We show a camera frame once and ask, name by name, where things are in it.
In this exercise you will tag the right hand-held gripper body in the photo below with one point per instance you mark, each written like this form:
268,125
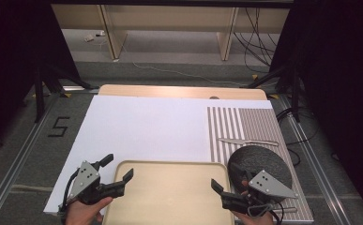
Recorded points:
268,186

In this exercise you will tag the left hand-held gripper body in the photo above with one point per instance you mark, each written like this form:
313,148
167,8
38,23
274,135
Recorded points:
87,178

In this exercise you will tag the dark grey round plate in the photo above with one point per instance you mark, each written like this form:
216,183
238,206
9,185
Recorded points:
263,159

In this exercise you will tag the beige plastic tray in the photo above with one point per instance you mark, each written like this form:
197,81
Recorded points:
169,193

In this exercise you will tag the person's right hand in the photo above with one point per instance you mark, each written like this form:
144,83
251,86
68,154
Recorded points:
254,219

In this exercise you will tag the person's left hand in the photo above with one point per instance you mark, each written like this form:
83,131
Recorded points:
82,215

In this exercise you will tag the white board sheet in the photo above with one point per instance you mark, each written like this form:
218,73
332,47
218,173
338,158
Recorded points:
144,128

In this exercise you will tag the grey striped placemat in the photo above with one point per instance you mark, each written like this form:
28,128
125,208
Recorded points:
260,125

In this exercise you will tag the black tripod stand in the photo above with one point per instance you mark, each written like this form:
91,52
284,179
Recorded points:
39,93
295,93

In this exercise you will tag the white plug adapter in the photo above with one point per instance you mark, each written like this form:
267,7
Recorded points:
89,38

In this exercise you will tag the dark curtain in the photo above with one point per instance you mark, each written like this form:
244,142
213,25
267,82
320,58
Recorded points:
341,78
13,47

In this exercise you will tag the aluminium floor rail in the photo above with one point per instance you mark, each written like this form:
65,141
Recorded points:
16,156
316,162

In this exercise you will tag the light wooden desk frame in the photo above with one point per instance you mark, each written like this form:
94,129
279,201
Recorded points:
169,17

